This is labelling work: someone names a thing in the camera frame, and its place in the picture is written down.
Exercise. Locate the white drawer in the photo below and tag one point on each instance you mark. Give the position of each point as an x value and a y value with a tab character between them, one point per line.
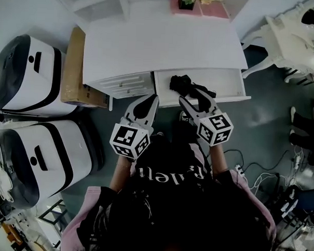
226	81

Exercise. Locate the black cloth item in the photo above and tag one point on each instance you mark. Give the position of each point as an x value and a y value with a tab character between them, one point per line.
182	83

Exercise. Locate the person's black trousers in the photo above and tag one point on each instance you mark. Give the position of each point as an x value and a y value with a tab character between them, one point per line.
180	131

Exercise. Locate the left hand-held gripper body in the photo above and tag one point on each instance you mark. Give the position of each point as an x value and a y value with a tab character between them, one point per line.
124	139

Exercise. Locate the person's pink jacket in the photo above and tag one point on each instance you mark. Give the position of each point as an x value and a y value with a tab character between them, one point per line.
91	195

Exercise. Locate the person's right forearm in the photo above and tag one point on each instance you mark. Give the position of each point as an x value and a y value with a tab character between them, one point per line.
219	161

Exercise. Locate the black metal frame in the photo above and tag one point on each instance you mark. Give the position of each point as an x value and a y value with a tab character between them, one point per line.
53	214

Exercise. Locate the white and black robot base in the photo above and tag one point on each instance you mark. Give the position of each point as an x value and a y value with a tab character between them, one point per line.
31	78
62	157

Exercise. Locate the black vase with yellow flowers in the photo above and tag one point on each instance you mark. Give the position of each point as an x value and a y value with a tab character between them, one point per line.
187	2

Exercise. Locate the white power strip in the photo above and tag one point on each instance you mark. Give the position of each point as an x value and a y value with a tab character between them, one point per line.
239	169

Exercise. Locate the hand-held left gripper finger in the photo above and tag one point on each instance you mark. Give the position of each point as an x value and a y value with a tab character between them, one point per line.
131	111
154	108

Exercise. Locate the person's right white shoe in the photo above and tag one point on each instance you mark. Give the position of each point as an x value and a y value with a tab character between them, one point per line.
184	115

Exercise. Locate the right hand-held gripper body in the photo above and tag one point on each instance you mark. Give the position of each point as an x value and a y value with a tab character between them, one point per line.
216	130

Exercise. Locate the black office chair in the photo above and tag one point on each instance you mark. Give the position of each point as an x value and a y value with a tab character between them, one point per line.
299	201

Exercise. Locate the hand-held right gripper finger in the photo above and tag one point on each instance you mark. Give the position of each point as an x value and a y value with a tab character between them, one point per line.
207	103
190	110

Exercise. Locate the white desk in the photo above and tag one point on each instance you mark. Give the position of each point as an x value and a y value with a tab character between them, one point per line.
160	42

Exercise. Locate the person's white shoe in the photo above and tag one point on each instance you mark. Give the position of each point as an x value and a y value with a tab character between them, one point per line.
184	115
160	134

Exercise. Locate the person's left forearm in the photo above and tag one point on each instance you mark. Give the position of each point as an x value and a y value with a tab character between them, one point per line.
121	175

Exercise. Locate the person's left white shoe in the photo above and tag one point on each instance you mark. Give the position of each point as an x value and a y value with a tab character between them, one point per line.
160	134

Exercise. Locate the brown cardboard box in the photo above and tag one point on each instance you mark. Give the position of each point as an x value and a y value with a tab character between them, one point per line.
73	66

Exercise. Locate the white ornate dressing table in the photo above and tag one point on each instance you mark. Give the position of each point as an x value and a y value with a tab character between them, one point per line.
285	39

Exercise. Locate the person's black printed shirt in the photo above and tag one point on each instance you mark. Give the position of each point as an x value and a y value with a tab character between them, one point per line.
171	159

